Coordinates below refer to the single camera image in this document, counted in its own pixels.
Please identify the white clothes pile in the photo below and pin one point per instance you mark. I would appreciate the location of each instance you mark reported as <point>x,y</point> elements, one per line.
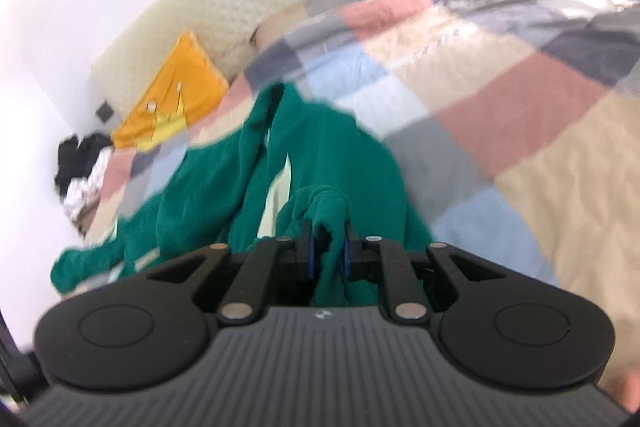
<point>75,199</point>

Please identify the grey wall switch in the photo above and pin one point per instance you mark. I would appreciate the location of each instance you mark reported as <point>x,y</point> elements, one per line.
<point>104,111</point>

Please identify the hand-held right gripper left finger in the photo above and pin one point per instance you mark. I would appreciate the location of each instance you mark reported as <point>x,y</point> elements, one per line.
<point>309,257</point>

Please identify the black clothes pile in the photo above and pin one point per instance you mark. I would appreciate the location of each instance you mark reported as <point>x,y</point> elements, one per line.
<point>75,157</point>

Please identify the yellow crown pillow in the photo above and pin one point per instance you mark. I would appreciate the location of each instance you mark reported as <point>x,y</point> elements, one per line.
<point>170,97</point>

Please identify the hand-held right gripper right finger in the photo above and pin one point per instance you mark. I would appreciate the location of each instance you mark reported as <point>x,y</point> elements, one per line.
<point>349,257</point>

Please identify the patchwork checked blanket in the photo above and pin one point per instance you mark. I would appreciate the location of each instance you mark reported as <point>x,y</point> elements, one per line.
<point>500,107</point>

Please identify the green sweatshirt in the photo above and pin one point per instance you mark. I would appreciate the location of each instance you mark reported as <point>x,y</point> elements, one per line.
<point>325,157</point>

